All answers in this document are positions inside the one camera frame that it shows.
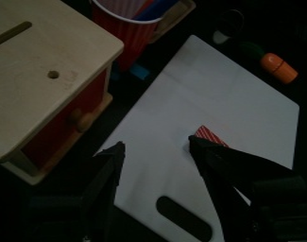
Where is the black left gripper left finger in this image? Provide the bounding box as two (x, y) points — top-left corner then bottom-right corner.
(77, 141), (126, 242)

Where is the salmon sushi toy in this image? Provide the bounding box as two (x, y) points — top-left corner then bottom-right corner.
(193, 125), (228, 147)

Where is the wooden box with red drawer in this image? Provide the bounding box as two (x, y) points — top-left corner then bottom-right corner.
(0, 0), (125, 186)

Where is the black and white toy piece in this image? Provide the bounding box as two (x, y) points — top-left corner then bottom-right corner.
(210, 9), (246, 45)

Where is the wooden tray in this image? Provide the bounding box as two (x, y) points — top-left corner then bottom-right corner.
(148, 0), (197, 44)

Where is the red striped paper cup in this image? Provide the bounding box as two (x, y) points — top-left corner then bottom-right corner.
(89, 0), (165, 73)

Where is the white plastic cutting board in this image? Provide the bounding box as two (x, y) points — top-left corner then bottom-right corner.
(92, 34), (300, 242)

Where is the orange toy carrot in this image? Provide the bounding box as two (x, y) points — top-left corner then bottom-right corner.
(258, 52), (298, 85)

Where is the blue marker pen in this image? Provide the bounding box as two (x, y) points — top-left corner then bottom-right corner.
(130, 0), (180, 22)

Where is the small blue block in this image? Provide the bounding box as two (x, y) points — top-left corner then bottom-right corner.
(128, 63), (152, 81)

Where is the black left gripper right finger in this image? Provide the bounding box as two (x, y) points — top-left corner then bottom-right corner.
(186, 135), (297, 242)

